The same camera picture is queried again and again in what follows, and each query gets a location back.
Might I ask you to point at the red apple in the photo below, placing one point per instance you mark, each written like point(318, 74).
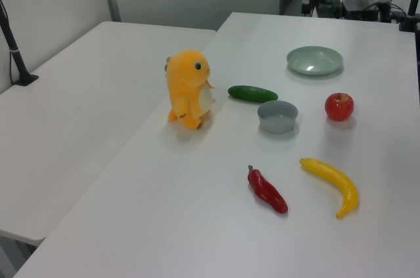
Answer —
point(339, 107)

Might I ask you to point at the grey bowl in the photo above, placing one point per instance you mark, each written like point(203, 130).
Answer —
point(277, 117)

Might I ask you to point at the black computer box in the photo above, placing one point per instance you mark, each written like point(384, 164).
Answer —
point(359, 9)

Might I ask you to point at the pale green plate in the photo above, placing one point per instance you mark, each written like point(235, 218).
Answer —
point(314, 60)

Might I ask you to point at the green cucumber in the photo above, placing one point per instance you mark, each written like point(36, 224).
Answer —
point(252, 93)

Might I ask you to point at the orange plush toy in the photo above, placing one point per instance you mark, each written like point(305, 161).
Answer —
point(188, 91)

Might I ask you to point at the yellow banana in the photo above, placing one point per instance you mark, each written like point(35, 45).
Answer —
point(338, 183)

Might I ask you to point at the red chili pepper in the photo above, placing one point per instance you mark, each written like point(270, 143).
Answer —
point(266, 192)

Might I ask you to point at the black camera stand pole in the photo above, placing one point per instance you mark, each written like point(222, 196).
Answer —
point(14, 51)

